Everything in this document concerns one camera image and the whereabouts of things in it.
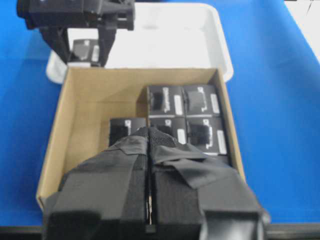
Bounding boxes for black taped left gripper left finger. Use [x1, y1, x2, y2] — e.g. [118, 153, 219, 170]
[42, 127, 149, 240]

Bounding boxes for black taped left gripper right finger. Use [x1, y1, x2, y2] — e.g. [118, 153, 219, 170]
[148, 128, 270, 240]

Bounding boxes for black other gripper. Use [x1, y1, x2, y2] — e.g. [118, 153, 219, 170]
[16, 0, 135, 67]

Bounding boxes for black box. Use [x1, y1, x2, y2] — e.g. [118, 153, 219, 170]
[182, 84, 221, 118]
[149, 117, 188, 145]
[108, 117, 147, 147]
[186, 117, 228, 156]
[67, 39, 101, 68]
[147, 85, 185, 118]

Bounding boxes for brown cardboard box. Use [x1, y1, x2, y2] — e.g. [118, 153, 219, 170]
[35, 67, 245, 207]

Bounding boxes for white plastic tray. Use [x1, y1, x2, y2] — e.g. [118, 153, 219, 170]
[45, 2, 235, 84]

